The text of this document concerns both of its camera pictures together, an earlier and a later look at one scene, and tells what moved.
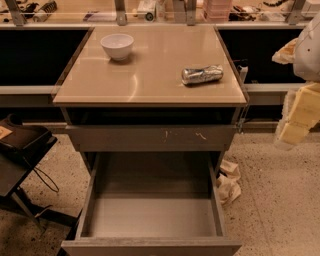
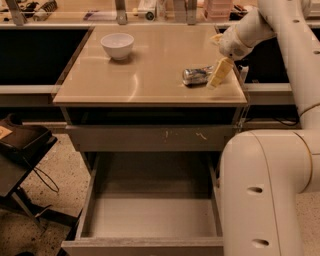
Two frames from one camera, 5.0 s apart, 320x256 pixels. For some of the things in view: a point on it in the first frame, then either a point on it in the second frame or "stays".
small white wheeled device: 146,10 stays
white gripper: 308,55 -> 232,44
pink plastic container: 217,10 stays
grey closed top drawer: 153,138 stays
